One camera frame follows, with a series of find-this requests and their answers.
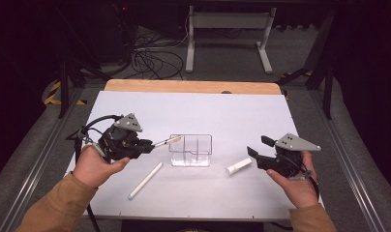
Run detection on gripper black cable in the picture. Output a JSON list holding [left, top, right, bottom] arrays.
[[301, 168, 321, 202], [66, 114, 124, 232]]

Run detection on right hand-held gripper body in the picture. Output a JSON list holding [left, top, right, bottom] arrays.
[[256, 132, 322, 180]]

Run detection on wooden table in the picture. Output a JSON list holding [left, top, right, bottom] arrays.
[[104, 78, 283, 96]]

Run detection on black metal stand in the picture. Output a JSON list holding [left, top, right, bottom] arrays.
[[275, 8, 337, 121], [58, 59, 111, 119]]

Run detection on aluminium floor rail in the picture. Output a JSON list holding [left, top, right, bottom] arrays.
[[309, 90, 381, 232], [0, 88, 85, 232]]

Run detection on long white pen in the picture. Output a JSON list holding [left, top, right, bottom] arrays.
[[127, 161, 165, 201]]

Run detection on clear acrylic organizer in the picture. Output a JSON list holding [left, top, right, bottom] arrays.
[[168, 133, 214, 168]]

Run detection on white table board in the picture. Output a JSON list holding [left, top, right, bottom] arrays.
[[52, 90, 329, 222]]

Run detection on clear silver pen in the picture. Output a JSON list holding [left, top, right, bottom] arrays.
[[153, 134, 184, 149]]

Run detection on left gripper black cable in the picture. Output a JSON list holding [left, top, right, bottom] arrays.
[[66, 114, 124, 232]]

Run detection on yellow black hazard tape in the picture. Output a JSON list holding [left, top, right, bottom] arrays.
[[43, 80, 88, 106]]

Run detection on person's left hand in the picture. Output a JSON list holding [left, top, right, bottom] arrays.
[[72, 144, 131, 189]]

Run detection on black floor cables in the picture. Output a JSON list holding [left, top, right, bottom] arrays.
[[131, 28, 190, 81]]

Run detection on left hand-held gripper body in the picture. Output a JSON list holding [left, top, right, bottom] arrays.
[[91, 112, 143, 162]]

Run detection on dark equipment with red light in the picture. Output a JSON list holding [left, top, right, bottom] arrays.
[[86, 0, 139, 66]]

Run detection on short white tube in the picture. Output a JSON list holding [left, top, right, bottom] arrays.
[[225, 157, 254, 177]]

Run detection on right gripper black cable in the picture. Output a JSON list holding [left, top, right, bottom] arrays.
[[301, 168, 321, 202]]

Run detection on white metal stand frame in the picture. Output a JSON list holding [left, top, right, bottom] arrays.
[[184, 4, 278, 75]]

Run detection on person's right hand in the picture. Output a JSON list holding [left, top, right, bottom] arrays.
[[265, 150, 320, 210]]

